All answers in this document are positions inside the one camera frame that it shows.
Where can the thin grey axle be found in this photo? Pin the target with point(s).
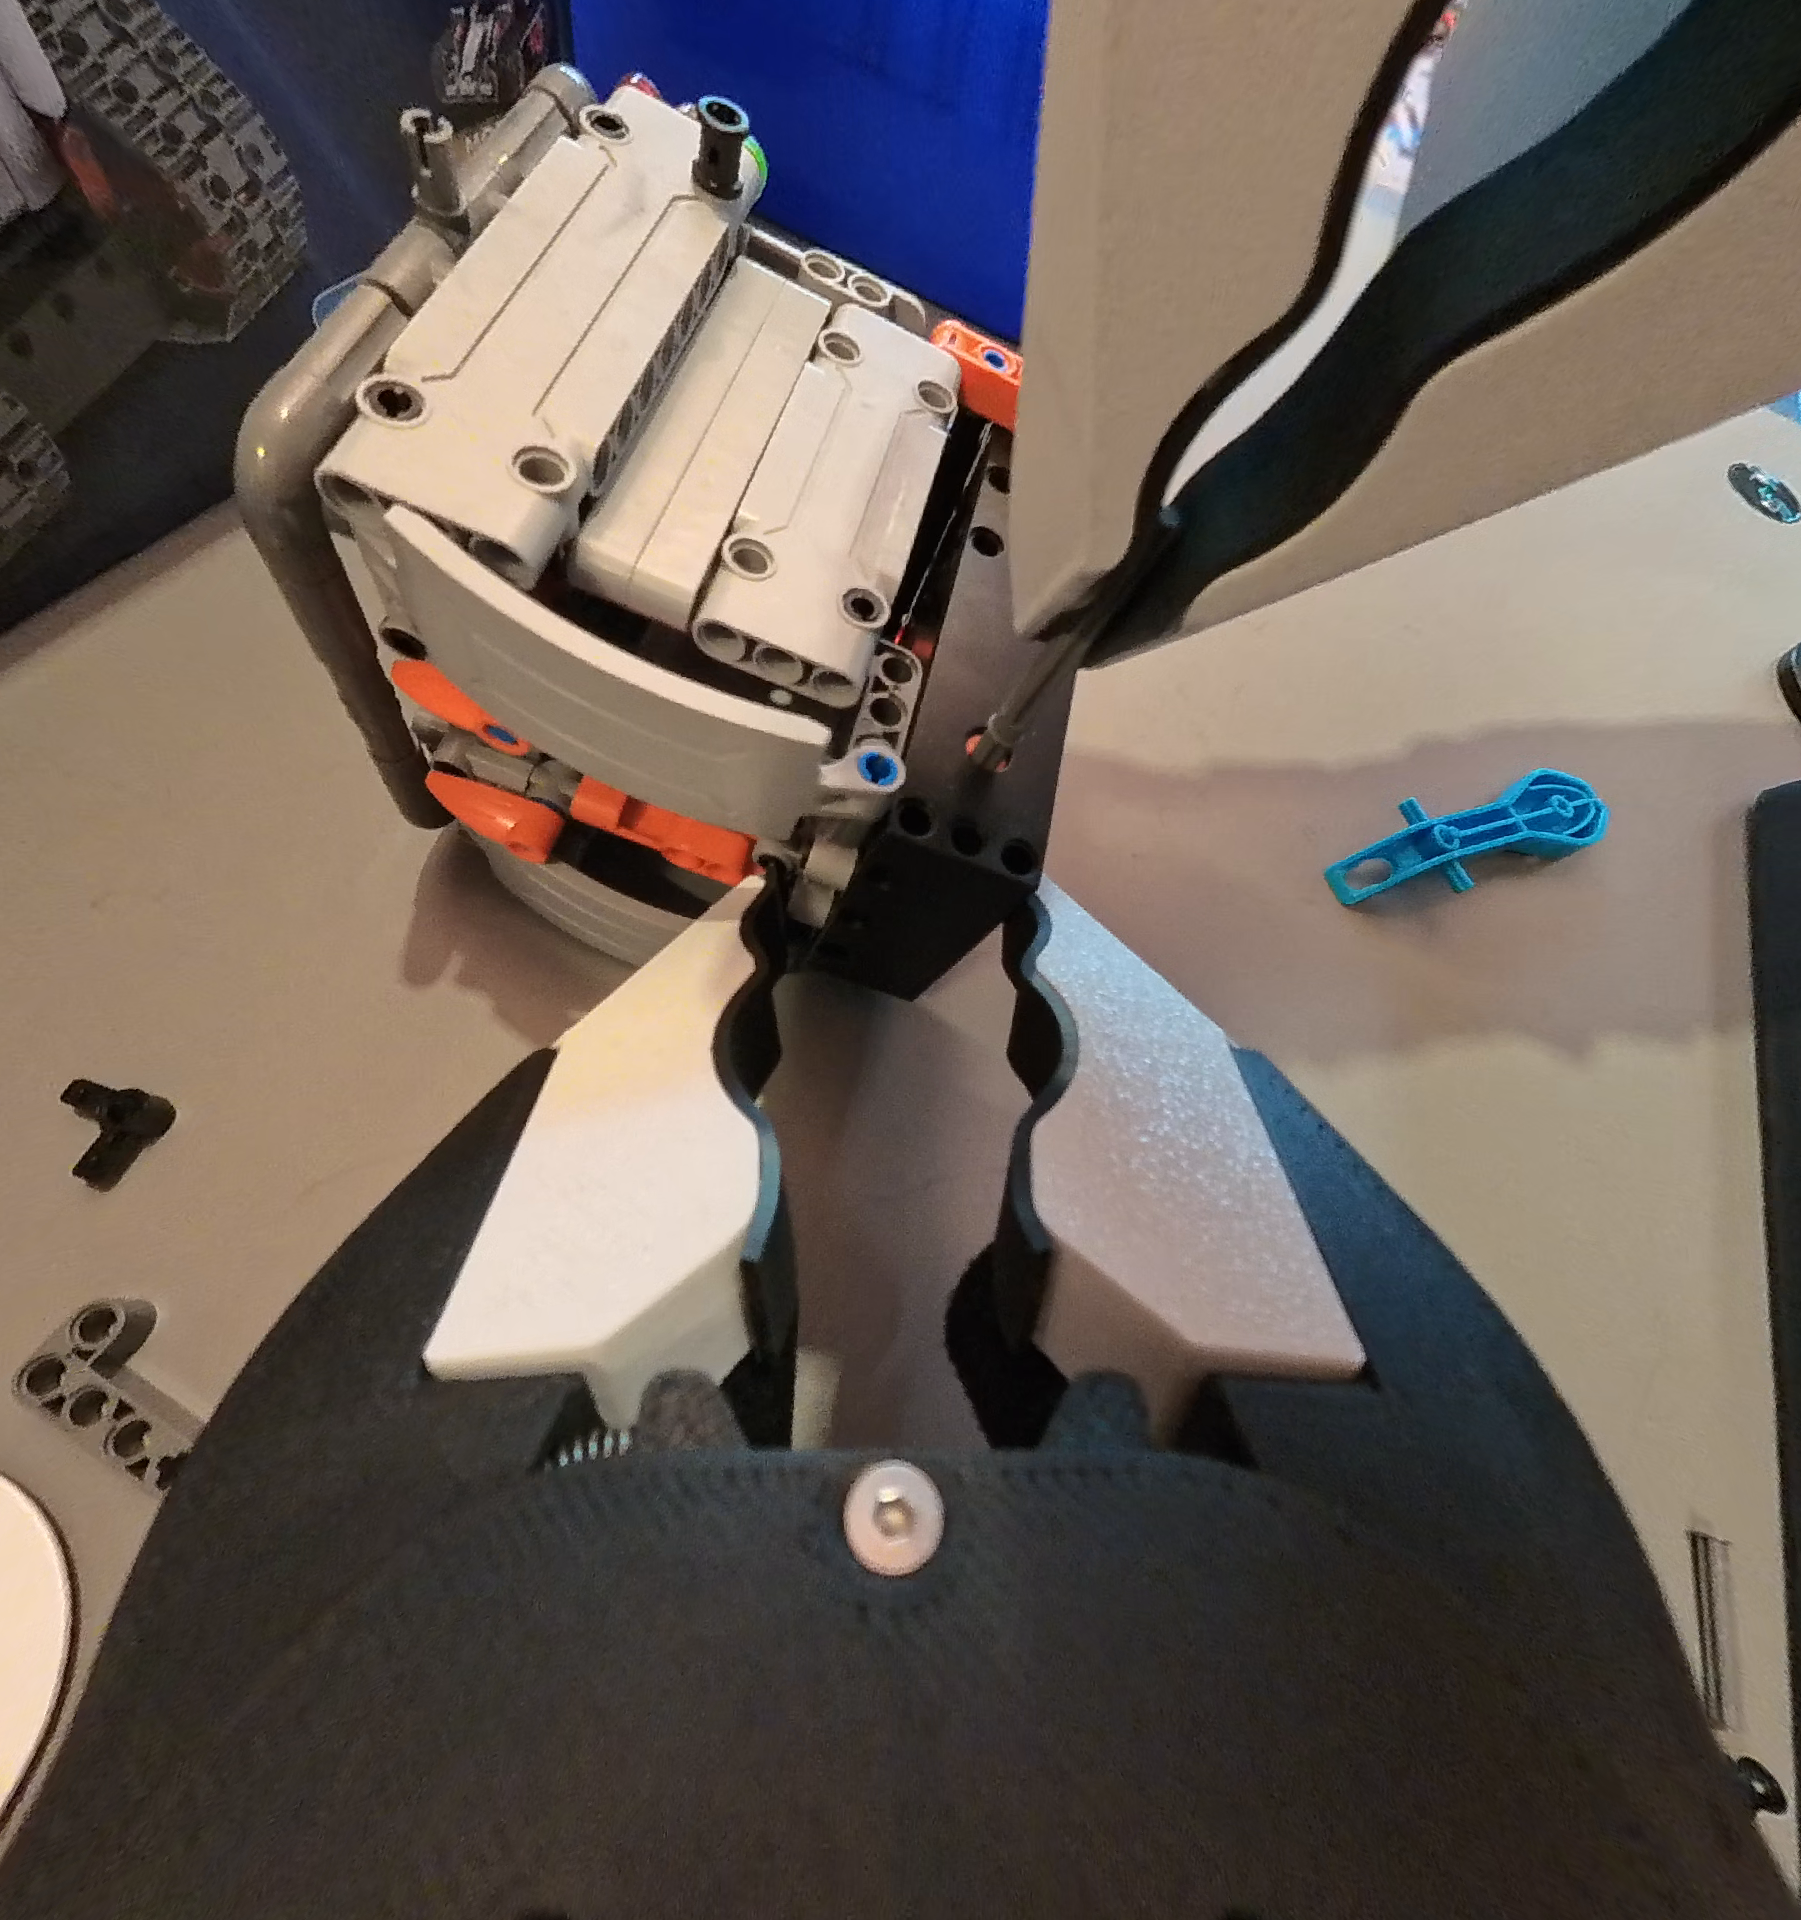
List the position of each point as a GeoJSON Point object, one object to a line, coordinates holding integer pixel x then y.
{"type": "Point", "coordinates": [1051, 668]}

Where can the turquoise plastic tool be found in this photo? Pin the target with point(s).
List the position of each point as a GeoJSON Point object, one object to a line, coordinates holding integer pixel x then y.
{"type": "Point", "coordinates": [1554, 810]}

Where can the grey building block model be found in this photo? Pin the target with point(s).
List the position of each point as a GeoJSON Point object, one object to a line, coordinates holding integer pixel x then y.
{"type": "Point", "coordinates": [615, 374]}

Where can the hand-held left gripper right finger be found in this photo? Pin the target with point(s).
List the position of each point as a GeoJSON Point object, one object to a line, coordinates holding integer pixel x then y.
{"type": "Point", "coordinates": [1202, 1200]}

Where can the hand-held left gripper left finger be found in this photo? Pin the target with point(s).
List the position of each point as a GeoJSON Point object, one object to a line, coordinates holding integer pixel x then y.
{"type": "Point", "coordinates": [602, 1200]}

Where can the grey angled beam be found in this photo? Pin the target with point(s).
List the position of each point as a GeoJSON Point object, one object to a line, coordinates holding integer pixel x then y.
{"type": "Point", "coordinates": [69, 1347]}

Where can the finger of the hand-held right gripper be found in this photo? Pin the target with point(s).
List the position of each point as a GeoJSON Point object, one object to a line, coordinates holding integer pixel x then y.
{"type": "Point", "coordinates": [1590, 374]}
{"type": "Point", "coordinates": [1172, 224]}

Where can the toy kit cardboard box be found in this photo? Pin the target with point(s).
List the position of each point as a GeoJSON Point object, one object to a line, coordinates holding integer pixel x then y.
{"type": "Point", "coordinates": [121, 194]}

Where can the black angled connector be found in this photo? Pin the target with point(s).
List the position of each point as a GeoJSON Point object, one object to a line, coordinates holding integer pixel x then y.
{"type": "Point", "coordinates": [128, 1111]}

